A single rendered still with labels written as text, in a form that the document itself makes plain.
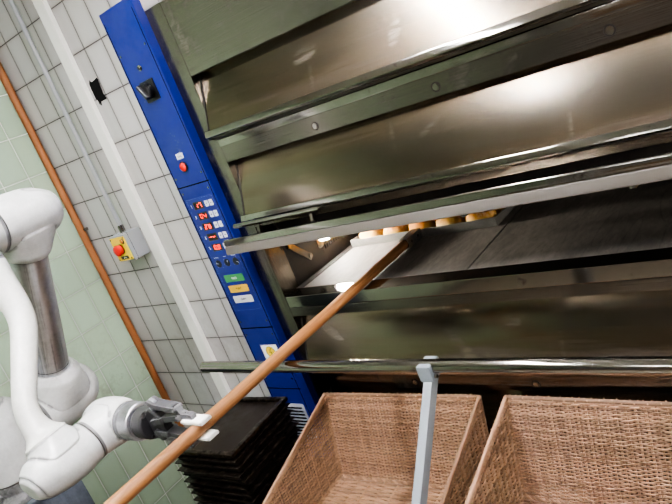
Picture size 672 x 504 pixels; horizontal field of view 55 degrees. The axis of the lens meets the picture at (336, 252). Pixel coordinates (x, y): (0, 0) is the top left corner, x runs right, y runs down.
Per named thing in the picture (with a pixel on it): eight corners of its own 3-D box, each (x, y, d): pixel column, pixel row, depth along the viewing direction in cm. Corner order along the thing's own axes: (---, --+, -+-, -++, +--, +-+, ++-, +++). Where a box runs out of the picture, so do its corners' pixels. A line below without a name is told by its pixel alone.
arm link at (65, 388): (19, 431, 194) (75, 389, 212) (58, 450, 188) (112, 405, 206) (-42, 198, 158) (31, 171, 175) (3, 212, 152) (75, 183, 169)
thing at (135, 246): (135, 254, 235) (123, 229, 232) (151, 251, 228) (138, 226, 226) (119, 263, 229) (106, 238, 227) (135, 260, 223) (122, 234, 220)
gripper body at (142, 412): (148, 396, 148) (172, 397, 142) (163, 426, 150) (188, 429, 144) (122, 416, 143) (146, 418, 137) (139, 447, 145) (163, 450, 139)
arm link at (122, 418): (152, 424, 155) (167, 425, 151) (123, 448, 148) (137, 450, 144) (136, 392, 152) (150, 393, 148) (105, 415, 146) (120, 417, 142)
